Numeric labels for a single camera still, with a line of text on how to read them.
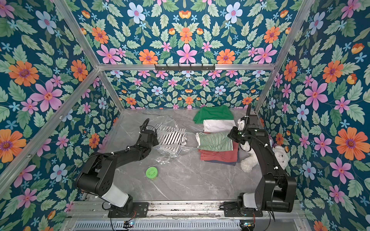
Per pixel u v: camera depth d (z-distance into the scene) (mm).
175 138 985
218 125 1071
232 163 893
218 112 1152
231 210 734
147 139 735
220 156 878
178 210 749
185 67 930
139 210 737
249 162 843
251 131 579
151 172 825
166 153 910
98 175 460
